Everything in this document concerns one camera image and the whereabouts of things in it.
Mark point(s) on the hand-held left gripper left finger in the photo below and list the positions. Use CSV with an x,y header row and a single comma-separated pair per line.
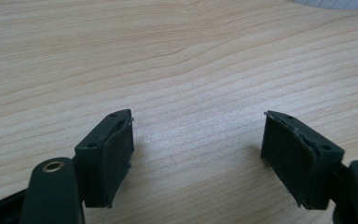
x,y
105,161

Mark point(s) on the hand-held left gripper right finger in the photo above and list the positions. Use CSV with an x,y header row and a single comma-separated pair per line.
x,y
295,158

